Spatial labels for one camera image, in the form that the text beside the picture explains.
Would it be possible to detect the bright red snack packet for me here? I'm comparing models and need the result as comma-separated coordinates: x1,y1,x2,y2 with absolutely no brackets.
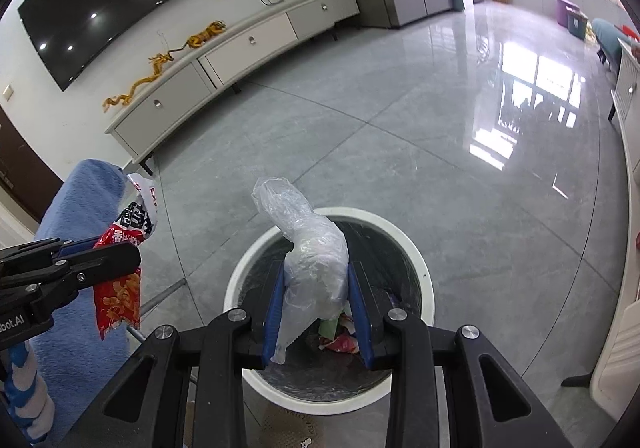
325,313,363,354

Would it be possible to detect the teal sofa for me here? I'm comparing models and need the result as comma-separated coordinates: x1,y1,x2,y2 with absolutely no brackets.
590,18,626,64

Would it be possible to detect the metal table leg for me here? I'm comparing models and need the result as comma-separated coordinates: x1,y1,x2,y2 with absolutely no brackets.
135,278,187,324

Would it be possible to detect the blue fuzzy blanket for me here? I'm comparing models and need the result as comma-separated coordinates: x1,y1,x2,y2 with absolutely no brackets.
27,159,151,446

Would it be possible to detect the golden dragon figurine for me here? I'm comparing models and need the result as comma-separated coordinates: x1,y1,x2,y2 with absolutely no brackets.
185,20,227,50
102,75,151,111
148,48,188,79

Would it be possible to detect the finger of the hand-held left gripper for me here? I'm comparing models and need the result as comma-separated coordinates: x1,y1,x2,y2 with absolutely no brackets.
0,237,98,276
0,242,142,318

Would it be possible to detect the white round trash can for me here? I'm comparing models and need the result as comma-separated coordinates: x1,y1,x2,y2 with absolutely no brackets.
223,207,435,413

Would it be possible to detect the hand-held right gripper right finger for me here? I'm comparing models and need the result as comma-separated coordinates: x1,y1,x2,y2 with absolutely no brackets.
346,260,573,448

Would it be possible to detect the white grey television stand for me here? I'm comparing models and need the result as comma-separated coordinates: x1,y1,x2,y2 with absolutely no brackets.
104,0,360,176

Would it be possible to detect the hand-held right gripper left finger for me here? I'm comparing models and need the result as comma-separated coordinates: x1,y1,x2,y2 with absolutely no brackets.
67,255,288,448

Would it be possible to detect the brown entrance door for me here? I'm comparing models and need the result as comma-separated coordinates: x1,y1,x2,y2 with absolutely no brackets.
0,105,63,224

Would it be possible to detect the purple storage bin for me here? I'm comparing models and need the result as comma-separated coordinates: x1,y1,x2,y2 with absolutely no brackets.
556,0,581,29

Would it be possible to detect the red black snack packet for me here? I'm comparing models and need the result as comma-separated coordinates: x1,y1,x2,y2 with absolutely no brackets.
94,173,160,341

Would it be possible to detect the green storage bin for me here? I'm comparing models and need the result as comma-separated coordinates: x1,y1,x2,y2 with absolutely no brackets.
567,10,590,40

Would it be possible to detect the clear plastic bag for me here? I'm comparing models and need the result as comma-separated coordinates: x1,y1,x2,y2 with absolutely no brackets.
251,176,350,365

